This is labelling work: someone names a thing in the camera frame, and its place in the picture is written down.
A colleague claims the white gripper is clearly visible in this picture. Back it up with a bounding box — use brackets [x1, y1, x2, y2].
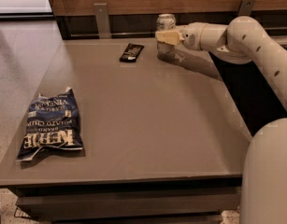
[155, 22, 207, 50]

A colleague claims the silver 7up soda can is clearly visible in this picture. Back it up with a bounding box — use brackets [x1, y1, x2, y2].
[156, 13, 176, 54]

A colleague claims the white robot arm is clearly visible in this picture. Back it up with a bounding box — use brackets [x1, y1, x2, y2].
[155, 14, 287, 224]

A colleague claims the black rxbar chocolate bar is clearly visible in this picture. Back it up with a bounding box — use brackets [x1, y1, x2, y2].
[120, 43, 144, 63]

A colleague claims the grey table drawer unit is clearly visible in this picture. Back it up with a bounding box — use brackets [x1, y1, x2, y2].
[0, 39, 250, 224]

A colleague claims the blue kettle chips bag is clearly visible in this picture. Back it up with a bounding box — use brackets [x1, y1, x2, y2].
[16, 87, 83, 161]

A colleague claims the left metal wall bracket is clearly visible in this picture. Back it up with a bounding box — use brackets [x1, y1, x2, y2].
[93, 3, 111, 39]

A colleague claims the metal wall bracket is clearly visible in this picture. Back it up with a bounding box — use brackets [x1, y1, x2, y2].
[93, 3, 111, 39]
[237, 0, 256, 16]

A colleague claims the right metal wall bracket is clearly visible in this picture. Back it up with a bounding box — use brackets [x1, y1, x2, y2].
[237, 0, 256, 16]

